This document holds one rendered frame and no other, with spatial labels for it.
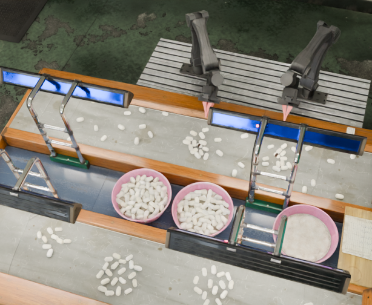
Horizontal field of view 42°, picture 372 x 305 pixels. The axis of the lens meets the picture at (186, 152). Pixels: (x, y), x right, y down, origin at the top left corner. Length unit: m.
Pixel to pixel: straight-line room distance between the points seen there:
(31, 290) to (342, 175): 1.41
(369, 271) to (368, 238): 0.14
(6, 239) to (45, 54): 2.06
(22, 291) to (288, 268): 1.06
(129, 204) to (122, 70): 1.72
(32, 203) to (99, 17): 2.56
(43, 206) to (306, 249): 1.06
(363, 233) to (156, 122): 1.08
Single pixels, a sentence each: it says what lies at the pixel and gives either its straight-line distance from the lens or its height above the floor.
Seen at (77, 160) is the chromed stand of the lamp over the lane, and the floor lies 0.71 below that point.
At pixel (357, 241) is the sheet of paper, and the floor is 0.78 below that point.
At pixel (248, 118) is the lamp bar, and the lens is 1.95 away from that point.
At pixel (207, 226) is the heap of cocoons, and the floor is 0.74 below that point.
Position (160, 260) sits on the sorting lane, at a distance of 2.05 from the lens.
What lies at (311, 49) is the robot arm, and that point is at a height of 1.07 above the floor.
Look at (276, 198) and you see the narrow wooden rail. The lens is 2.16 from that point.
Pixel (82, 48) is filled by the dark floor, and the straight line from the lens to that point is 3.97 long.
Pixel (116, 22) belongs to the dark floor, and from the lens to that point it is 4.13.
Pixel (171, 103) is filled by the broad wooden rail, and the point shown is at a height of 0.76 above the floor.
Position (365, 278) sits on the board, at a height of 0.78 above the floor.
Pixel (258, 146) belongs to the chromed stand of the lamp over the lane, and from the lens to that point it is 1.86.
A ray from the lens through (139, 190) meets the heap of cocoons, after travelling 2.21.
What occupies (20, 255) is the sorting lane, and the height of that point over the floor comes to 0.74.
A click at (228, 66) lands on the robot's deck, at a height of 0.66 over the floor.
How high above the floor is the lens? 2.64
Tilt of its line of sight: 56 degrees down
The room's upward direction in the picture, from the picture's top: 6 degrees counter-clockwise
